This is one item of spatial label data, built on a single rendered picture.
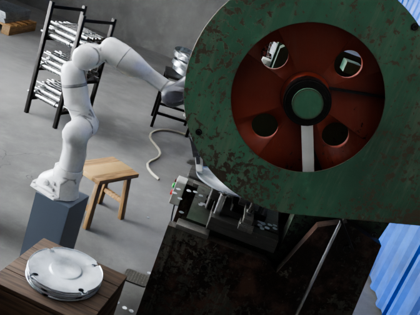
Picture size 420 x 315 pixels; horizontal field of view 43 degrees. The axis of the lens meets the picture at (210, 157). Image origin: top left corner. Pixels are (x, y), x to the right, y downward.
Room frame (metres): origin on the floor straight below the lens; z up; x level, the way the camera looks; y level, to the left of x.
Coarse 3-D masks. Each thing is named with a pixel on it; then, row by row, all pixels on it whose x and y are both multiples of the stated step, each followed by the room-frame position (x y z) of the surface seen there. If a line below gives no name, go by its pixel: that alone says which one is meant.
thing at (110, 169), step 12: (84, 168) 2.84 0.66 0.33; (96, 168) 2.89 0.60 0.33; (108, 168) 2.95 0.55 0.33; (120, 168) 3.02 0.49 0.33; (96, 180) 2.76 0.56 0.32; (108, 180) 2.81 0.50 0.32; (120, 180) 2.90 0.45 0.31; (96, 192) 2.79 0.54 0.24; (108, 192) 3.09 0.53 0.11; (96, 204) 2.80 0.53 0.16; (120, 204) 3.02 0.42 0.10; (120, 216) 3.02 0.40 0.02; (84, 228) 2.76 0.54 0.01
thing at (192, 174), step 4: (192, 168) 2.26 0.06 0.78; (192, 172) 2.21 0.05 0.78; (188, 176) 2.17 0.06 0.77; (192, 176) 2.17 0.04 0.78; (196, 176) 2.18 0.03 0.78; (196, 180) 2.17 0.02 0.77; (200, 180) 2.17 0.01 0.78; (212, 188) 2.19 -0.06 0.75; (212, 192) 2.19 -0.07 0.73; (216, 192) 2.19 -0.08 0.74; (224, 192) 2.19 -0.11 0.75; (208, 196) 2.26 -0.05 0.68; (212, 196) 2.19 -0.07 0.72; (216, 196) 2.19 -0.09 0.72; (208, 200) 2.19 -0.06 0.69; (212, 200) 2.19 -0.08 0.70; (216, 200) 2.19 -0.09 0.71; (208, 204) 2.19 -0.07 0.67; (212, 204) 2.20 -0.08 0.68; (208, 208) 2.19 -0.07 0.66
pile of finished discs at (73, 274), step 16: (32, 256) 1.78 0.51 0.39; (48, 256) 1.82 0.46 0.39; (64, 256) 1.86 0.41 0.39; (80, 256) 1.89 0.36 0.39; (32, 272) 1.69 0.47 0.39; (48, 272) 1.72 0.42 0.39; (64, 272) 1.75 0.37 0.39; (80, 272) 1.78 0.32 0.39; (96, 272) 1.83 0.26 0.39; (48, 288) 1.63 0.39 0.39; (64, 288) 1.66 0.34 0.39; (80, 288) 1.70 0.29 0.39; (96, 288) 1.74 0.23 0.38
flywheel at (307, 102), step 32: (288, 32) 1.84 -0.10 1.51; (320, 32) 1.84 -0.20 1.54; (256, 64) 1.84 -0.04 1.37; (288, 64) 1.84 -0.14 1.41; (320, 64) 1.84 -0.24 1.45; (256, 96) 1.84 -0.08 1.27; (288, 96) 1.73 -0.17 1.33; (320, 96) 1.71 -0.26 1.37; (352, 96) 1.84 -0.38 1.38; (288, 128) 1.84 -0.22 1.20; (320, 128) 1.84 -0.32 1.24; (352, 128) 1.84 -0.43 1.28; (288, 160) 1.84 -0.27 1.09; (320, 160) 1.84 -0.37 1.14
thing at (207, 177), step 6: (204, 168) 2.31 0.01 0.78; (198, 174) 2.20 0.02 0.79; (204, 174) 2.23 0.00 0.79; (210, 174) 2.25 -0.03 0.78; (204, 180) 2.16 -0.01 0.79; (210, 180) 2.18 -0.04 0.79; (216, 180) 2.20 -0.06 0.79; (210, 186) 2.11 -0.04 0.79; (216, 186) 2.13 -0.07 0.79; (222, 186) 2.16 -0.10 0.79; (228, 192) 2.11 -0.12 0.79
